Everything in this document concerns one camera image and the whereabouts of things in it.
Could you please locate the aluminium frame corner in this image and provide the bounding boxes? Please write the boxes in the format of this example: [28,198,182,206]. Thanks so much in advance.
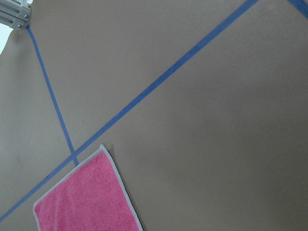
[0,0,32,31]

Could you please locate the pink towel with grey edge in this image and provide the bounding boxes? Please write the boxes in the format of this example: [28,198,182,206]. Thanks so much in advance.
[33,145,143,231]

